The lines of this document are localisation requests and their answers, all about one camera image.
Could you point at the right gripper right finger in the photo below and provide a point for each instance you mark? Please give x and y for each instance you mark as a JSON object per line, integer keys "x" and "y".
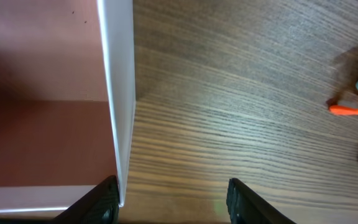
{"x": 247, "y": 207}

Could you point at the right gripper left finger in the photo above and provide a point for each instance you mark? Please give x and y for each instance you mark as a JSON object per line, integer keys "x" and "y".
{"x": 99, "y": 206}

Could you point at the white box pink interior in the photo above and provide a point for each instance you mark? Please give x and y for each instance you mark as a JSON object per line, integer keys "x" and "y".
{"x": 67, "y": 102}

